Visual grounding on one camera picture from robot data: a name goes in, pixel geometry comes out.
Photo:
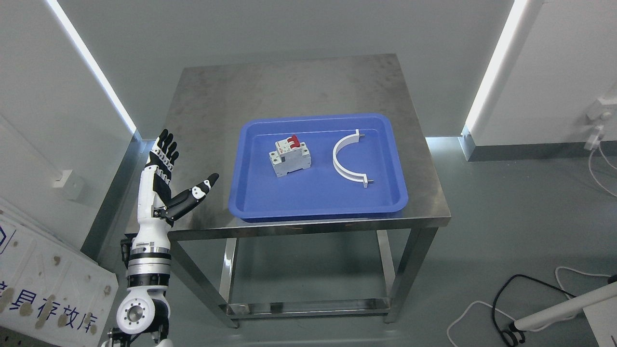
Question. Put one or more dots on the white wall socket box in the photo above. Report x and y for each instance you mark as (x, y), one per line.
(70, 186)

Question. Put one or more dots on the stainless steel table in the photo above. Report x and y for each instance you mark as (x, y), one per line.
(210, 107)

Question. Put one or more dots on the white semicircular pipe clamp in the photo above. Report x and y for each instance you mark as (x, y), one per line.
(340, 163)

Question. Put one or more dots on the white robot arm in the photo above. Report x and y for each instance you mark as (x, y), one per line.
(145, 308)

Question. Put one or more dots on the white circuit breaker red switch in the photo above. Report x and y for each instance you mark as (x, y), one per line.
(290, 155)

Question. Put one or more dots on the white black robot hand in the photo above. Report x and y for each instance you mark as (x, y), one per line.
(157, 209)

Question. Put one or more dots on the white sign board blue text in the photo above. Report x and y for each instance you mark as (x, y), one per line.
(50, 292)

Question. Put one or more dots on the blue plastic tray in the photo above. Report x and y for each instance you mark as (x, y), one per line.
(257, 194)

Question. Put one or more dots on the white wall power outlet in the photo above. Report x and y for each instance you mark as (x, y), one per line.
(602, 110)

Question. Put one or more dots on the white desk with leg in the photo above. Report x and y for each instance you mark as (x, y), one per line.
(599, 307)

